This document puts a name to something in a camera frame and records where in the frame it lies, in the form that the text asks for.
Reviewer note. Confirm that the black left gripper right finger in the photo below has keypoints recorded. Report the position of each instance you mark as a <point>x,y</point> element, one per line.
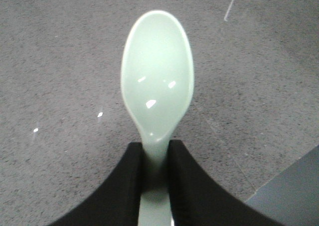
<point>197,200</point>

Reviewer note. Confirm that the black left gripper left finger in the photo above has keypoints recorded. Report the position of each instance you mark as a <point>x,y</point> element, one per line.
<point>117,201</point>

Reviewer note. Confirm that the pale green plastic spoon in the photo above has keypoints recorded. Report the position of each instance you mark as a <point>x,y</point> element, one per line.
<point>157,82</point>

